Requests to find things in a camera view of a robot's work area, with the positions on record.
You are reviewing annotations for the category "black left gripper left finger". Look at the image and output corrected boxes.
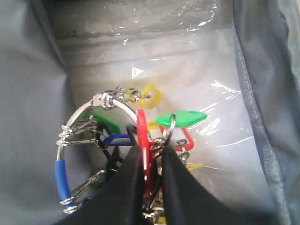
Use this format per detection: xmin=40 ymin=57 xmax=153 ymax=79
xmin=57 ymin=146 xmax=143 ymax=225

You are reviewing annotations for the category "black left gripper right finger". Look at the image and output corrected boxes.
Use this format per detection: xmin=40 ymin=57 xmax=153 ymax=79
xmin=162 ymin=146 xmax=237 ymax=225

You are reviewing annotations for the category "colourful key tag bunch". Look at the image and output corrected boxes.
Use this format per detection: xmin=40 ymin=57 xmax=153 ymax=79
xmin=54 ymin=86 xmax=207 ymax=225

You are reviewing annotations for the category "cream duffel bag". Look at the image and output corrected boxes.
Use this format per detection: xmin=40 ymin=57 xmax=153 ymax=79
xmin=0 ymin=0 xmax=300 ymax=225

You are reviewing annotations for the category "clear plastic bag inside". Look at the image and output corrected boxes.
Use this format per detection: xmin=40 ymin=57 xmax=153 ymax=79
xmin=52 ymin=0 xmax=272 ymax=211

